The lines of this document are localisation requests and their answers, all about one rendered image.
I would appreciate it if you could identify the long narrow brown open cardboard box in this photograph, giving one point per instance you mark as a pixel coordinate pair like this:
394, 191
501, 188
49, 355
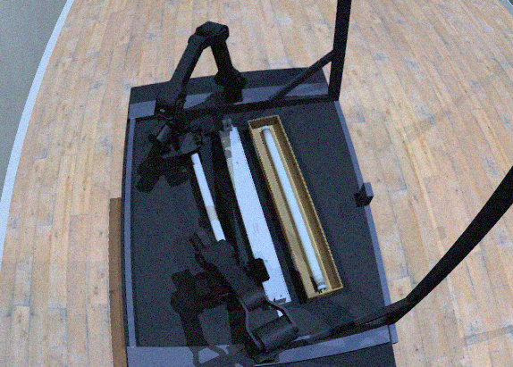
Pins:
307, 210

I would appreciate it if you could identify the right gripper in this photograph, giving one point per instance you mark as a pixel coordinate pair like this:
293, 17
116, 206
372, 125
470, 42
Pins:
206, 125

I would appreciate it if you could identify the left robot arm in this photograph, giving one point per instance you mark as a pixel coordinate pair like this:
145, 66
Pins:
219, 259

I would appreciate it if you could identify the white fluorescent tube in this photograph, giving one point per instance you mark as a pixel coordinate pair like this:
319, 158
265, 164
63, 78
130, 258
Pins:
294, 210

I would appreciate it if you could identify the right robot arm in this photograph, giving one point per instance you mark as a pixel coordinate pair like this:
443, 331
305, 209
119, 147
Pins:
172, 96

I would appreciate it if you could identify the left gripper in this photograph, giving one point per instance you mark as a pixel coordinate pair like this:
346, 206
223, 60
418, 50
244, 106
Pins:
257, 270

